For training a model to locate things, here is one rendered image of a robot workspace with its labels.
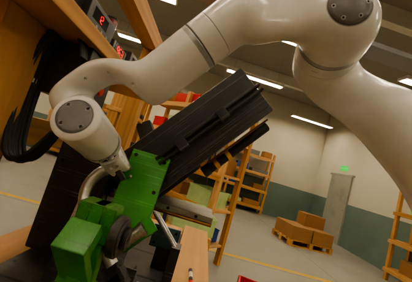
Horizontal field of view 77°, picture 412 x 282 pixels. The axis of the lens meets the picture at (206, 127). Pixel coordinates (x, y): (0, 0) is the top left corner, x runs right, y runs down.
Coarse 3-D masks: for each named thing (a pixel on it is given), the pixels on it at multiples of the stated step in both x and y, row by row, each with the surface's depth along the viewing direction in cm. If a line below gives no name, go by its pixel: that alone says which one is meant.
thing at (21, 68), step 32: (0, 0) 53; (0, 32) 53; (32, 32) 61; (0, 64) 55; (32, 64) 64; (0, 96) 57; (128, 96) 154; (0, 128) 60; (128, 128) 152; (0, 160) 62
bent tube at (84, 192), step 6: (126, 156) 75; (102, 168) 70; (90, 174) 70; (96, 174) 70; (102, 174) 70; (108, 174) 72; (84, 180) 70; (90, 180) 69; (96, 180) 70; (84, 186) 68; (90, 186) 69; (84, 192) 68; (90, 192) 69; (78, 198) 68; (84, 198) 67; (78, 204) 67; (102, 258) 63; (108, 258) 63; (108, 264) 62
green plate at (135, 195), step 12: (132, 156) 76; (144, 156) 76; (132, 168) 75; (144, 168) 75; (156, 168) 75; (132, 180) 73; (144, 180) 74; (156, 180) 74; (120, 192) 72; (132, 192) 72; (144, 192) 72; (156, 192) 73; (120, 204) 71; (132, 204) 71; (144, 204) 71; (132, 216) 70; (144, 216) 70
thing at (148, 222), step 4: (148, 216) 70; (144, 220) 69; (148, 220) 69; (152, 220) 71; (136, 224) 69; (144, 224) 69; (148, 224) 69; (152, 224) 69; (148, 228) 69; (152, 228) 69; (156, 228) 69; (148, 232) 68; (152, 232) 68; (144, 236) 68; (148, 236) 69; (140, 240) 68; (132, 244) 67; (136, 244) 67; (128, 248) 67; (124, 252) 66
